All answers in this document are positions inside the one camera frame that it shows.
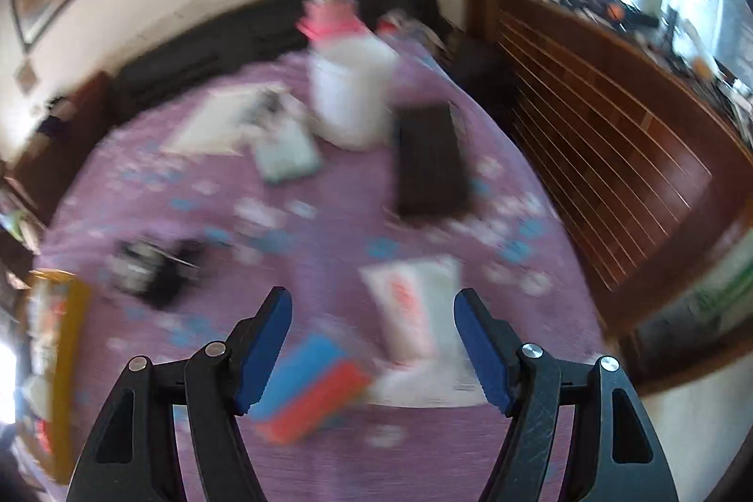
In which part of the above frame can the wooden slatted cabinet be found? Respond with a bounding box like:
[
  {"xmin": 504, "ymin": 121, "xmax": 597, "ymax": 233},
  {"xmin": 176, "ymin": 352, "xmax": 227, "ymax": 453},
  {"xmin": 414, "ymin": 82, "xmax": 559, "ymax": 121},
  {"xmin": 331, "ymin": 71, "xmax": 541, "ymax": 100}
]
[{"xmin": 466, "ymin": 0, "xmax": 752, "ymax": 393}]

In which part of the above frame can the white plastic bucket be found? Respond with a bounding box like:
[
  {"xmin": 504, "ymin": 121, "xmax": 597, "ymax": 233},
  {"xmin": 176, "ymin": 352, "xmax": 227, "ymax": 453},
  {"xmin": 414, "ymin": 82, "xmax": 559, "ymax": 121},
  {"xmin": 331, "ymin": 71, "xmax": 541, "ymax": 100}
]
[{"xmin": 309, "ymin": 33, "xmax": 398, "ymax": 151}]

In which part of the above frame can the black sofa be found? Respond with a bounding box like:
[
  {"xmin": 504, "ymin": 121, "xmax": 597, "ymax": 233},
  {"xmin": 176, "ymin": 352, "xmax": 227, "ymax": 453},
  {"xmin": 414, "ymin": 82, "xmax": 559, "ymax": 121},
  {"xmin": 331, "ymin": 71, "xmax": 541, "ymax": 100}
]
[{"xmin": 110, "ymin": 0, "xmax": 452, "ymax": 125}]

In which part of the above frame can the yellow cardboard box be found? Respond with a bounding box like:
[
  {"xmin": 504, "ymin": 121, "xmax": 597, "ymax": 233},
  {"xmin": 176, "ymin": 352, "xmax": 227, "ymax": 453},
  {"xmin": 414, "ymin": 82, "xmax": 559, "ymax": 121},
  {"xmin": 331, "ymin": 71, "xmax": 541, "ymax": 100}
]
[{"xmin": 16, "ymin": 269, "xmax": 91, "ymax": 486}]

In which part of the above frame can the black tablet device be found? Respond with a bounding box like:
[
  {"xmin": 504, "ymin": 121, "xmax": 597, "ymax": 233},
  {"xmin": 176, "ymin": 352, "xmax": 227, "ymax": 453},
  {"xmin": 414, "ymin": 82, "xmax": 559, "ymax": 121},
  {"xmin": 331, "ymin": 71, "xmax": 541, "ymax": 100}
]
[{"xmin": 392, "ymin": 102, "xmax": 471, "ymax": 222}]

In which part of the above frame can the pink water bottle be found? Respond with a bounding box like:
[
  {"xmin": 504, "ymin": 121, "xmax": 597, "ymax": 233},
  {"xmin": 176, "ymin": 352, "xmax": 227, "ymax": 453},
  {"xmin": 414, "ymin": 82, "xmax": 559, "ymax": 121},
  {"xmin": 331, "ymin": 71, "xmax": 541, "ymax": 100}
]
[{"xmin": 297, "ymin": 0, "xmax": 368, "ymax": 46}]

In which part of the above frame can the white green cloth pack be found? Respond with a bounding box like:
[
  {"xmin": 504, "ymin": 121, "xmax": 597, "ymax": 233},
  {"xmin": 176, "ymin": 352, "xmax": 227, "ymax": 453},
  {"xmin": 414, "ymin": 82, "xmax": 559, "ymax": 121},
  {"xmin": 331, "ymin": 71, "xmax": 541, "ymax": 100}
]
[{"xmin": 251, "ymin": 117, "xmax": 323, "ymax": 185}]

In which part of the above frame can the white red-lettered plastic bag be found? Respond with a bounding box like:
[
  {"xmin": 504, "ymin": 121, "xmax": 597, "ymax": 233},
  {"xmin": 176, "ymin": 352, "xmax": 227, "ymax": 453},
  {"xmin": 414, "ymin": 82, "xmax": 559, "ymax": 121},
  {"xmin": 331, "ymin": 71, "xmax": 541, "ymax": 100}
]
[{"xmin": 360, "ymin": 255, "xmax": 485, "ymax": 409}]

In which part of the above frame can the purple floral tablecloth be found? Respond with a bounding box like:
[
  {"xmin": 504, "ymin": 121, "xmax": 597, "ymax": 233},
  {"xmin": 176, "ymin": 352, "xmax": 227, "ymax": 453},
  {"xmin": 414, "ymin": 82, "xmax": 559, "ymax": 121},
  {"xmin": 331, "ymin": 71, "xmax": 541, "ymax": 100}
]
[{"xmin": 36, "ymin": 45, "xmax": 604, "ymax": 501}]

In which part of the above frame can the blue red sponge pack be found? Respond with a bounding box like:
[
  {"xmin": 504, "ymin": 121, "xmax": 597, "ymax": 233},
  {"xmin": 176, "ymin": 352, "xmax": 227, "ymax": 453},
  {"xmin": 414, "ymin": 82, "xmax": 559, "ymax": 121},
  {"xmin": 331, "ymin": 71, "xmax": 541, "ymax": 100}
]
[{"xmin": 248, "ymin": 334, "xmax": 373, "ymax": 445}]

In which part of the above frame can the white paper booklet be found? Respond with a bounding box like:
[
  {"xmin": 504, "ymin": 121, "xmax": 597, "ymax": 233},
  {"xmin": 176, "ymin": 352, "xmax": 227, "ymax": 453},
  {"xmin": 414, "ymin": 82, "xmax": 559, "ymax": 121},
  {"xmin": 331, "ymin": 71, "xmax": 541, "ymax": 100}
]
[{"xmin": 161, "ymin": 83, "xmax": 290, "ymax": 155}]

